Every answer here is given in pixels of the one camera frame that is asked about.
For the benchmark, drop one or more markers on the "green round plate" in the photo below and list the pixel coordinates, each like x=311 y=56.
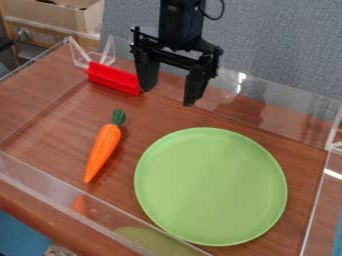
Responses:
x=210 y=186

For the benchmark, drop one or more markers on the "clear acrylic enclosure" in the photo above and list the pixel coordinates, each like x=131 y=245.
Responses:
x=52 y=112

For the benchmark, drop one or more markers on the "orange toy carrot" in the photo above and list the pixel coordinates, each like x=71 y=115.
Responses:
x=104 y=145

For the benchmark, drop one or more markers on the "red plastic block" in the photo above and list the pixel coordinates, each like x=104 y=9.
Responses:
x=114 y=78

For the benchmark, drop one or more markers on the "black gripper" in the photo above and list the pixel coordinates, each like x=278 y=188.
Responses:
x=195 y=55

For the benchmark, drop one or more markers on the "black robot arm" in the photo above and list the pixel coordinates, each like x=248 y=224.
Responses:
x=180 y=21

